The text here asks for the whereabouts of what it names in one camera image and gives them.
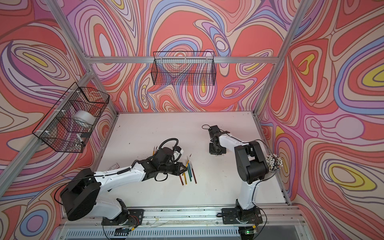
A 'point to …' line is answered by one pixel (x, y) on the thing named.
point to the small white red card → (114, 167)
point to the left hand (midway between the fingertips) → (189, 170)
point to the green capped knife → (190, 174)
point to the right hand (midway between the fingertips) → (217, 155)
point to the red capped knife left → (182, 181)
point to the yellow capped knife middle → (185, 180)
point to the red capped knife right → (193, 172)
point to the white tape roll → (85, 116)
